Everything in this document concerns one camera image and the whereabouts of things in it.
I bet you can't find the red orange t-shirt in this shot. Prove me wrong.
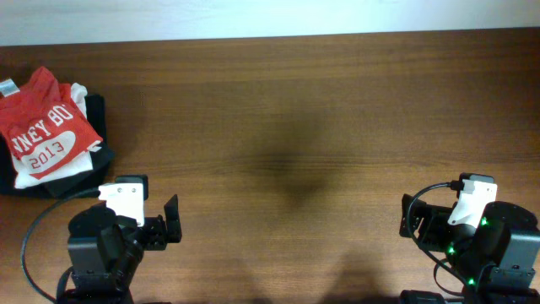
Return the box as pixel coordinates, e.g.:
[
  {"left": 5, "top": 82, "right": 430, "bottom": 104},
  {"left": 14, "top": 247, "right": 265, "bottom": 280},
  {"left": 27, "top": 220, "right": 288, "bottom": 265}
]
[{"left": 1, "top": 67, "right": 103, "bottom": 189}]

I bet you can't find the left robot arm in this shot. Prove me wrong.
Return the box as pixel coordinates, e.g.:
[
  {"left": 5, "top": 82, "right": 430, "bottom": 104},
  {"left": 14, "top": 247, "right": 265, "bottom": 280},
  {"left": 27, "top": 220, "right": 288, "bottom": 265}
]
[{"left": 56, "top": 175, "right": 182, "bottom": 304}]

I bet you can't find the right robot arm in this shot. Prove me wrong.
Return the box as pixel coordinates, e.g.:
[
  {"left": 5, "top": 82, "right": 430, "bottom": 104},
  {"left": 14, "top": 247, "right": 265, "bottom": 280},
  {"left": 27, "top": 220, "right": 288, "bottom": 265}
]
[{"left": 399, "top": 194, "right": 539, "bottom": 303}]

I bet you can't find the folded black garment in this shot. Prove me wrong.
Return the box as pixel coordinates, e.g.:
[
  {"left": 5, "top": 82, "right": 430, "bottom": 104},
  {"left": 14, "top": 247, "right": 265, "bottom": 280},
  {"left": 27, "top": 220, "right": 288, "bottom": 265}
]
[{"left": 1, "top": 95, "right": 115, "bottom": 198}]

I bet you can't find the folded white t-shirt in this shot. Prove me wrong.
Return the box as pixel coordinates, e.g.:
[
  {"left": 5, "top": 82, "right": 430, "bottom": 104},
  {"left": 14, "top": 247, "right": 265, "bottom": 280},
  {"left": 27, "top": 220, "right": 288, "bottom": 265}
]
[{"left": 10, "top": 83, "right": 103, "bottom": 189}]

